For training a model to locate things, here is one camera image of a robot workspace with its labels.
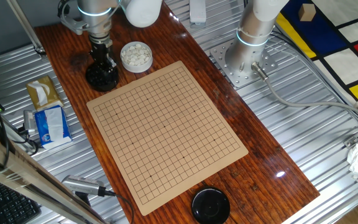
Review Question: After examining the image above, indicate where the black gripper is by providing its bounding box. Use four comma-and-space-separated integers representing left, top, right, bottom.
90, 39, 117, 77

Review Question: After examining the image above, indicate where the beige go board mat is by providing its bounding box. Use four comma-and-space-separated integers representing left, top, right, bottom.
86, 60, 249, 217

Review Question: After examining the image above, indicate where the black bowl of black stones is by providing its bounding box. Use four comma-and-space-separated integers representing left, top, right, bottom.
85, 62, 120, 93

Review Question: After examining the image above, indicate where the white bowl of white stones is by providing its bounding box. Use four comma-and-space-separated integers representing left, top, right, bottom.
119, 41, 154, 74

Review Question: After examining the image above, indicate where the gold tissue pack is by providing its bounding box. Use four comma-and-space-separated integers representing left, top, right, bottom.
25, 75, 64, 111

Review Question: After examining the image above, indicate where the blue tissue pack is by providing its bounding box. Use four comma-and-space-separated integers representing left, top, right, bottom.
34, 105, 73, 150

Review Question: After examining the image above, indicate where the gray stand pole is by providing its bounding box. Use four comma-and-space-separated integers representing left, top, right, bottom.
6, 0, 47, 57

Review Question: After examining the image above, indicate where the white gray adapter box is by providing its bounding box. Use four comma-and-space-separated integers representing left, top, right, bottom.
22, 110, 37, 135

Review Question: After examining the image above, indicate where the white power strip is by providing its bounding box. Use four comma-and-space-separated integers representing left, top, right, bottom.
188, 0, 207, 26

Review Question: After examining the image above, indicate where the black keyboard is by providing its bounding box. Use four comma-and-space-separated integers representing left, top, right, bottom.
0, 179, 42, 224

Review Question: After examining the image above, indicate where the black bowl lid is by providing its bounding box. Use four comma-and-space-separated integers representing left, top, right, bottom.
191, 185, 231, 224

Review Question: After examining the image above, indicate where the wooden cube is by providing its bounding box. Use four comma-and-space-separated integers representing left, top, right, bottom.
298, 3, 317, 22

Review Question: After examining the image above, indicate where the colourful block pattern mat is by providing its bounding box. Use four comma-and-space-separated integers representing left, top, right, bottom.
275, 0, 358, 103

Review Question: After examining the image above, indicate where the black adapter cable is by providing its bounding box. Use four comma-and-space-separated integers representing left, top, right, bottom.
11, 126, 40, 156

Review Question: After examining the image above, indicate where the silver camera on stand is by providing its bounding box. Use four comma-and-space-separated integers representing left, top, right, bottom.
61, 174, 108, 206

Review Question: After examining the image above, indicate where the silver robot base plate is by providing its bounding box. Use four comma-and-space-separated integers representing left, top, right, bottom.
209, 39, 278, 88

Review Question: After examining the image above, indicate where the black camera cable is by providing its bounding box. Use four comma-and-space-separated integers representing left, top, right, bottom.
104, 189, 135, 224

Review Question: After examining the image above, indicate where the aluminium frame bar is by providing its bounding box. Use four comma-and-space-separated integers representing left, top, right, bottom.
0, 126, 110, 224

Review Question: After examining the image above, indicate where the gray robot base cable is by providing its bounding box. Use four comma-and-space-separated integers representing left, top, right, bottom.
251, 61, 358, 125

